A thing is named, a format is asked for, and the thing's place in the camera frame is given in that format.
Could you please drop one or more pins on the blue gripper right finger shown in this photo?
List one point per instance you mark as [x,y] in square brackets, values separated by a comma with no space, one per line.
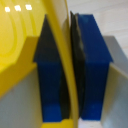
[95,66]

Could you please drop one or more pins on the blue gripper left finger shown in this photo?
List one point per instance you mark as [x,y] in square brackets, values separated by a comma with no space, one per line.
[50,76]

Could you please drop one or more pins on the yellow bowl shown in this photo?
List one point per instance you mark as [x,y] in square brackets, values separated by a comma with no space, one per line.
[26,30]

